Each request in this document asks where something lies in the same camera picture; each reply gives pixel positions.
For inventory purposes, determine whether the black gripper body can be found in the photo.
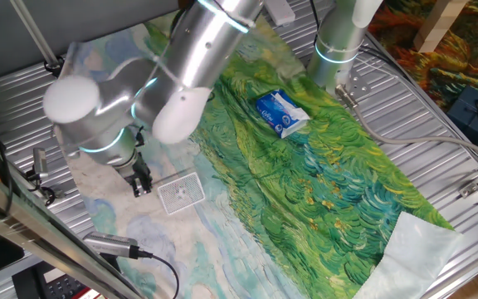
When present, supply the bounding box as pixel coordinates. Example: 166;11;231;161
119;151;154;184

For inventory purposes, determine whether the black desk phone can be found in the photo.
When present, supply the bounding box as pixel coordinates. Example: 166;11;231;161
11;260;86;299

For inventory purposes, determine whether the grey camera on beam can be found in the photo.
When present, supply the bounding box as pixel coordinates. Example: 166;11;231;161
82;231;154;261

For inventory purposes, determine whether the dark blue gift box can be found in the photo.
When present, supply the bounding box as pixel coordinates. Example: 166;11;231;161
446;85;478;146

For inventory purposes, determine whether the white power strip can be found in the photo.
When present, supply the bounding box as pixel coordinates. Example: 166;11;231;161
262;0;297;27

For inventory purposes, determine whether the thin metal rod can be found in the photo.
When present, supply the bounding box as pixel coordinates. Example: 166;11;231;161
8;0;65;71

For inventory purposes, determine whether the blue tissue pack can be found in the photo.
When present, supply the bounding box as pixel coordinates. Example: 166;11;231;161
255;88;311;140

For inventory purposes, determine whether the grey metal clamp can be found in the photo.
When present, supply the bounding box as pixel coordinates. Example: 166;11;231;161
23;146;66;208

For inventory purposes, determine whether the aluminium frame beam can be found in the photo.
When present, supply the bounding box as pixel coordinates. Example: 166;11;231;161
0;159;143;299

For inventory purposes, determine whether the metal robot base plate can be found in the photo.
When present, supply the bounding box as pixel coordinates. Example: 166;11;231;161
334;61;373;100

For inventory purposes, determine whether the black camera cable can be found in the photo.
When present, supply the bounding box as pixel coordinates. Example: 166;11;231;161
138;250;181;299

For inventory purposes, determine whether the painted landscape tablecloth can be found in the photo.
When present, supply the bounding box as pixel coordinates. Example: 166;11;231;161
62;16;465;299

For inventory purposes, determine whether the orange painted cloth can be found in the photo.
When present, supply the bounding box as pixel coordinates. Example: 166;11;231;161
366;0;478;114

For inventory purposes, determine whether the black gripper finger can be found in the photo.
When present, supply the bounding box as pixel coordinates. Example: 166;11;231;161
140;173;154;195
131;177;144;199

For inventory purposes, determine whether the wooden block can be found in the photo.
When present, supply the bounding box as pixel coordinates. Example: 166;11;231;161
412;0;471;53

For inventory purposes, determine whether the grey hose cable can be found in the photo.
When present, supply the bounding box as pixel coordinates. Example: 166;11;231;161
334;84;478;167

